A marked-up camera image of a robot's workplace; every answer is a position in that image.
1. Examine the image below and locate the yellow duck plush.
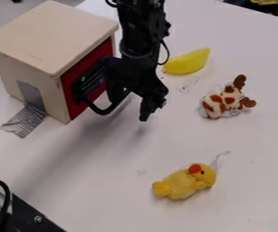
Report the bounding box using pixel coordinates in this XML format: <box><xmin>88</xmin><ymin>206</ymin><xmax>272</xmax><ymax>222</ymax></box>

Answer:
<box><xmin>150</xmin><ymin>162</ymin><xmax>219</xmax><ymax>201</ymax></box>

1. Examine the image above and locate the red drawer with black handle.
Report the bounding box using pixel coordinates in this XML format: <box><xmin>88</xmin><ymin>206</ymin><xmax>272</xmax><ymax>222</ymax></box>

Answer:
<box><xmin>60</xmin><ymin>37</ymin><xmax>127</xmax><ymax>121</ymax></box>

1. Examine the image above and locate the brown white giraffe plush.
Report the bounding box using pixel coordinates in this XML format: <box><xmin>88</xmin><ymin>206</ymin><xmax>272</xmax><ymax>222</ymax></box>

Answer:
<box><xmin>197</xmin><ymin>73</ymin><xmax>259</xmax><ymax>120</ymax></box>

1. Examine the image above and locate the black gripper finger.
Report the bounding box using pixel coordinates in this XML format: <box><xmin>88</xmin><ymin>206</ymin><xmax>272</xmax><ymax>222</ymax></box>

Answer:
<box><xmin>105</xmin><ymin>83</ymin><xmax>129</xmax><ymax>105</ymax></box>
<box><xmin>137</xmin><ymin>89</ymin><xmax>168</xmax><ymax>123</ymax></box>

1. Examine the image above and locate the yellow toy banana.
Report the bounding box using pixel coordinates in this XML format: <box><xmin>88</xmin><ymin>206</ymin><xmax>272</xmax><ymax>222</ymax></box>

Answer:
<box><xmin>161</xmin><ymin>46</ymin><xmax>213</xmax><ymax>76</ymax></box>

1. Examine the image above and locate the beige cabinet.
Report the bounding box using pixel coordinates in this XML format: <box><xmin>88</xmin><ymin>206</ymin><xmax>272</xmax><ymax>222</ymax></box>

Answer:
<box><xmin>0</xmin><ymin>0</ymin><xmax>120</xmax><ymax>125</ymax></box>

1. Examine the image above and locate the grey tape strip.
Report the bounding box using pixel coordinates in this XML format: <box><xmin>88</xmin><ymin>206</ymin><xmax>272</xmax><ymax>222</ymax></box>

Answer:
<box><xmin>0</xmin><ymin>80</ymin><xmax>50</xmax><ymax>139</ymax></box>

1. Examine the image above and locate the black clamp with cable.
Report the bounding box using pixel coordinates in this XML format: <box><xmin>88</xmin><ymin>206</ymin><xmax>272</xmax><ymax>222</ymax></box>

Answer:
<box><xmin>0</xmin><ymin>178</ymin><xmax>68</xmax><ymax>232</ymax></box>

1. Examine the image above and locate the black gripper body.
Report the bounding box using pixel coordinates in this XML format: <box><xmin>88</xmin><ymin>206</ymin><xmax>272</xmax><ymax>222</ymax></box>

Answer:
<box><xmin>101</xmin><ymin>53</ymin><xmax>170</xmax><ymax>98</ymax></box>

